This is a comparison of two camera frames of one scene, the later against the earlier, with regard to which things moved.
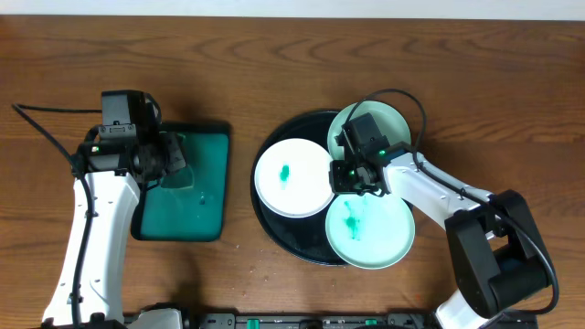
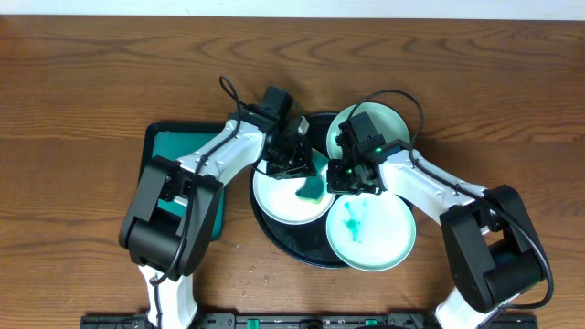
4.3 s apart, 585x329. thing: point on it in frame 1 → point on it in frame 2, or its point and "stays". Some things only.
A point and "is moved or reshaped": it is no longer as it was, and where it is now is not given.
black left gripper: (173, 153) → (292, 169)
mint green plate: (388, 121) stays
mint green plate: (369, 231) stays
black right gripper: (343, 178) stays
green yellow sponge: (182, 179) is moved or reshaped
